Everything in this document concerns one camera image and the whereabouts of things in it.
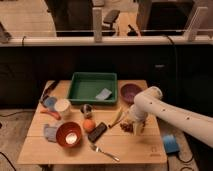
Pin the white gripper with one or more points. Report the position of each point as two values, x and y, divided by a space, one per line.
138 128

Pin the dark red grape bunch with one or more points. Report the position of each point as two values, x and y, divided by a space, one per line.
127 126

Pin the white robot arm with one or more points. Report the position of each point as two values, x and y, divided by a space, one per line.
150 101

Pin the white paper cup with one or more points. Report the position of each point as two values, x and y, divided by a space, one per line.
63 107

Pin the yellow banana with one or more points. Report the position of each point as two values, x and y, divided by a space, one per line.
119 116

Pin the purple bowl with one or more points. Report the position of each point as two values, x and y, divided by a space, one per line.
129 91

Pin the black rectangular remote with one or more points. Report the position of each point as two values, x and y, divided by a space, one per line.
97 132

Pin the grey blue sponge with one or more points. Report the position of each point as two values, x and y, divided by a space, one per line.
104 94

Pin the orange fruit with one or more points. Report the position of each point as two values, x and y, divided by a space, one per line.
88 125

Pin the small dark round jar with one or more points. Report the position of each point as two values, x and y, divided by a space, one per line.
86 110

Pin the green plastic tray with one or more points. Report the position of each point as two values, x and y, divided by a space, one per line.
86 86

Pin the orange red bowl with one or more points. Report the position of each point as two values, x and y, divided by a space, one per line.
68 134

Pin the orange carrot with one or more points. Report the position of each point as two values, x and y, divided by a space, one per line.
53 114

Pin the grey blue folded cloth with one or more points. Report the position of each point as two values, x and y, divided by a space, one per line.
49 132

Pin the small blue plate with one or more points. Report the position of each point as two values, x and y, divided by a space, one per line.
49 102

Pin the black office chair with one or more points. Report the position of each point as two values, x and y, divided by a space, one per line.
109 20

